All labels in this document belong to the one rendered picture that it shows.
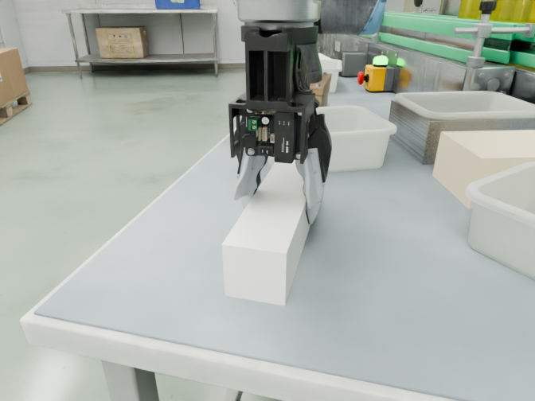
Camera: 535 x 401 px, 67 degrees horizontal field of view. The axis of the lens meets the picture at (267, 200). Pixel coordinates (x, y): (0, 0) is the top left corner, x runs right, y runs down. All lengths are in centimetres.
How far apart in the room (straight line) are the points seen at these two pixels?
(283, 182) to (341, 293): 16
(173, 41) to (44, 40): 191
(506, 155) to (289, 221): 34
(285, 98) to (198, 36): 647
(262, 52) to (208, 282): 23
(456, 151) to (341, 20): 43
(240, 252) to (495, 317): 24
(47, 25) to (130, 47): 145
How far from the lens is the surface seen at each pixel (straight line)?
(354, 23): 96
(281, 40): 35
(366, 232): 53
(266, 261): 37
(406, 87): 127
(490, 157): 61
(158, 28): 689
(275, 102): 36
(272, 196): 47
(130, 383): 51
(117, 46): 637
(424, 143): 76
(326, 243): 49
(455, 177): 66
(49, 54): 732
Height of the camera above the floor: 101
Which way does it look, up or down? 27 degrees down
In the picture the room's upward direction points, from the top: straight up
